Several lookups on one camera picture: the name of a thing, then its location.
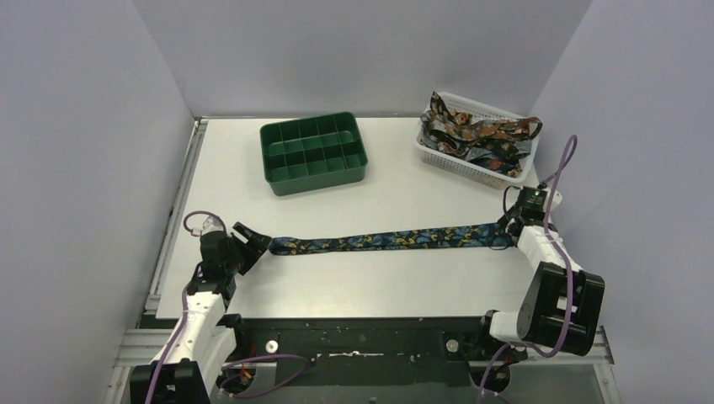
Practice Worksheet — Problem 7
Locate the blue patterned tie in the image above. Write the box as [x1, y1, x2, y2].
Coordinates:
[269, 223, 514, 256]

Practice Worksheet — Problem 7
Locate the green compartment tray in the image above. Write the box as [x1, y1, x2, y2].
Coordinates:
[259, 112, 369, 196]

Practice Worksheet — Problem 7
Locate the white plastic basket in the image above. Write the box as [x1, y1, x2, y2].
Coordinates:
[414, 92, 543, 189]

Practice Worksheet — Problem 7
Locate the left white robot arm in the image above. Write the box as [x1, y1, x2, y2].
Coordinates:
[129, 222, 272, 403]

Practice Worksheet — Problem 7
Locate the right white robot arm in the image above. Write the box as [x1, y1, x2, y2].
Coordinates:
[482, 186, 605, 356]

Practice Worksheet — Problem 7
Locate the pile of patterned ties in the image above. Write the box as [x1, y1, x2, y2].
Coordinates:
[417, 92, 543, 178]

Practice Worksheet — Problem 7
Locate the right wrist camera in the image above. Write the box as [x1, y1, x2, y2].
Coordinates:
[538, 188, 563, 212]

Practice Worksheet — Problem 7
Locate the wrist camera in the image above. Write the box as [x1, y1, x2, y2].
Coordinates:
[193, 216, 225, 237]
[538, 188, 563, 212]

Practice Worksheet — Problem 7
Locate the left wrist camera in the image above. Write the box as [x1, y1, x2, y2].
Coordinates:
[193, 216, 225, 237]

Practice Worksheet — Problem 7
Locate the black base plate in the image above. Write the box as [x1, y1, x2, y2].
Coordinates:
[204, 313, 502, 396]

